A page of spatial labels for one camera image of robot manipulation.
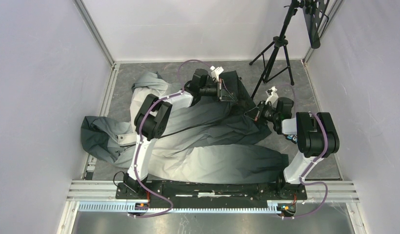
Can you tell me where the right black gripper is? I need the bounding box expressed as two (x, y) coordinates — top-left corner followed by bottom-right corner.
(244, 100), (279, 123)

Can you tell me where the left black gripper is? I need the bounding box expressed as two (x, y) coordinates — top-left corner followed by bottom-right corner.
(200, 79), (236, 102)

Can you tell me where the grey black gradient jacket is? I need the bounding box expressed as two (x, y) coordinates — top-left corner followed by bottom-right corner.
(80, 72), (289, 184)

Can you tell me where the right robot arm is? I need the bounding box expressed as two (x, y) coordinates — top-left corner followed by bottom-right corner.
(245, 97), (340, 199)

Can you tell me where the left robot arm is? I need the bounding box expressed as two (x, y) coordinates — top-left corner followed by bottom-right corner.
(123, 66), (235, 199)

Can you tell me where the blue yellow small object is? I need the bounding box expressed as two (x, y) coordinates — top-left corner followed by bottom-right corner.
(285, 135), (298, 144)

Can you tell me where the black tripod stand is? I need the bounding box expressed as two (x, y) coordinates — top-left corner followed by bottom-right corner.
(249, 0), (305, 99)

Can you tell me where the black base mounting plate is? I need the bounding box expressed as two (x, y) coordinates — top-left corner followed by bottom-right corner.
(114, 180), (308, 203)

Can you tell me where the black perforated panel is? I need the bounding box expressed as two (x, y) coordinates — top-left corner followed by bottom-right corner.
(302, 0), (330, 49)

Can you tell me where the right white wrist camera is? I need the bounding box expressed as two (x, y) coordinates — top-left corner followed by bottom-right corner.
(265, 86), (279, 105)

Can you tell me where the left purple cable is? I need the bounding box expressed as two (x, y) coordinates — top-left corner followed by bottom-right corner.
(128, 59), (214, 219)

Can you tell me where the purple cable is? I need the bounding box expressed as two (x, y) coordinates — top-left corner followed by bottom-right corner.
(128, 59), (214, 219)
(277, 83), (329, 220)

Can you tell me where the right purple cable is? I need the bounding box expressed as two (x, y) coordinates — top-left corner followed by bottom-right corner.
(277, 83), (329, 220)

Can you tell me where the white slotted cable duct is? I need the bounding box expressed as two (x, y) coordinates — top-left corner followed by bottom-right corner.
(78, 200), (298, 214)

